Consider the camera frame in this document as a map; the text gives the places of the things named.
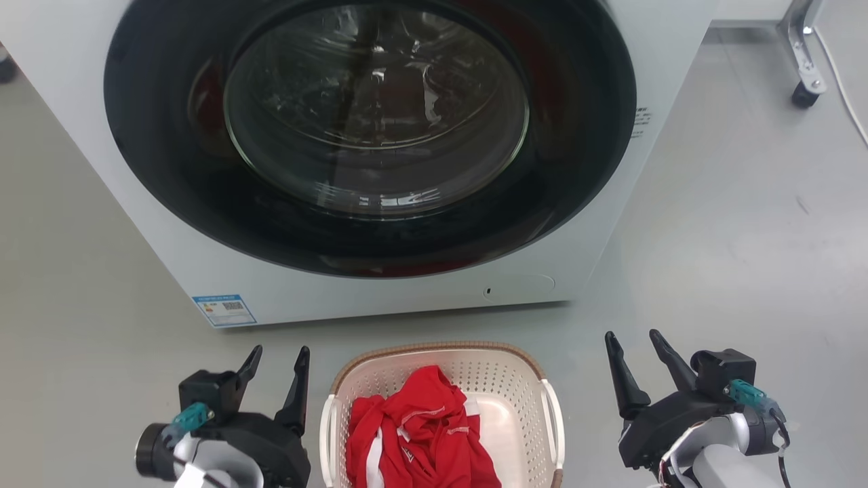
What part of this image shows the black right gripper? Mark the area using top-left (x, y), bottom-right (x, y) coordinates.
top-left (605, 329), bottom-right (736, 470)

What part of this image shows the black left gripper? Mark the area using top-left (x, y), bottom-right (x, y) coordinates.
top-left (203, 345), bottom-right (311, 488)

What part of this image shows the white perforated laundry basket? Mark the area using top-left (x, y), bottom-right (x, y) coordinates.
top-left (319, 341), bottom-right (566, 488)

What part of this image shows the blue energy label sticker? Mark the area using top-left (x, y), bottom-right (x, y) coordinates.
top-left (192, 293), bottom-right (258, 329)

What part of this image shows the red garment with white stripes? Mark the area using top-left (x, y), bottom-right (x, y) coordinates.
top-left (346, 365), bottom-right (502, 488)

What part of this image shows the round dark glass washer door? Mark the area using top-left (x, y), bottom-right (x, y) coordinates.
top-left (103, 0), bottom-right (638, 279)

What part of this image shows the white front-load washing machine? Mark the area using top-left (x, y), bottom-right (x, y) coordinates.
top-left (0, 0), bottom-right (719, 331)

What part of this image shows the metal stand leg with caster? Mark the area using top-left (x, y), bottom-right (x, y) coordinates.
top-left (778, 0), bottom-right (828, 109)

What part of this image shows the teal left cable connector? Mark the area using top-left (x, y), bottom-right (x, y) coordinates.
top-left (163, 402), bottom-right (215, 441)

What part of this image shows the teal cable connector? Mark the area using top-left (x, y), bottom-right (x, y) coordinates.
top-left (163, 402), bottom-right (215, 441)
top-left (729, 380), bottom-right (787, 422)

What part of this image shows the teal right cable connector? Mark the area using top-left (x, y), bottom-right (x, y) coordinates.
top-left (729, 380), bottom-right (787, 422)

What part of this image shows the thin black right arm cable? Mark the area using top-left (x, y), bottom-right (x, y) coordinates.
top-left (773, 415), bottom-right (794, 488)

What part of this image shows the thin white floor cable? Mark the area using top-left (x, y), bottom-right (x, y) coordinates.
top-left (812, 27), bottom-right (868, 148)

